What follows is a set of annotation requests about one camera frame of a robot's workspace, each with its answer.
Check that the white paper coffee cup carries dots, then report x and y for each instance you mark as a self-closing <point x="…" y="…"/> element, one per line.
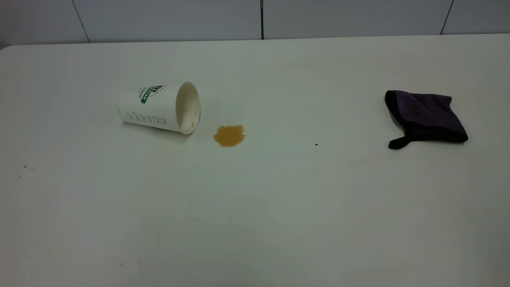
<point x="155" y="107"/>

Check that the dark purple cleaning cloth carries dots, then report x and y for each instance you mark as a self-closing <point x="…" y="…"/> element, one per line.
<point x="428" y="113"/>

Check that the brown coffee spill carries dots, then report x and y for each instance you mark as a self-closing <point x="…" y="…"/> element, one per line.
<point x="229" y="136"/>

